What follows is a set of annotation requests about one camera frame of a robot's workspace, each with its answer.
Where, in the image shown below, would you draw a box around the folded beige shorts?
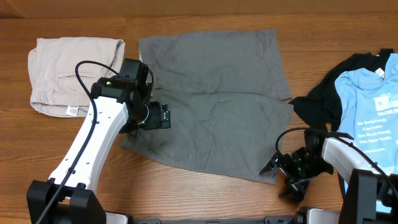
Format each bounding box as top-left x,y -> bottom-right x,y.
28,37 -> 125,118

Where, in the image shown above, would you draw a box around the black t-shirt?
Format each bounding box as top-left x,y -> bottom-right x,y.
289,49 -> 394,131

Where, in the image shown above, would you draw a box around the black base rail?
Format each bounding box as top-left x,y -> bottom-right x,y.
105,215 -> 312,224

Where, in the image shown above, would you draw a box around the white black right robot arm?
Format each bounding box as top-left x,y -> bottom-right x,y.
260,128 -> 397,224

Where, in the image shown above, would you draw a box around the light blue t-shirt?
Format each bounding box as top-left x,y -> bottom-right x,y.
335,53 -> 397,174

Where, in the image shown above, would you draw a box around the grey shorts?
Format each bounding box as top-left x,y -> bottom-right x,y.
121,29 -> 293,184

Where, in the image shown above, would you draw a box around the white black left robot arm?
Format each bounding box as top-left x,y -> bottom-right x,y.
27,77 -> 171,223

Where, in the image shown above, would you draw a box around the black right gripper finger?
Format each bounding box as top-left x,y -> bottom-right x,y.
259,157 -> 279,175
279,183 -> 309,202

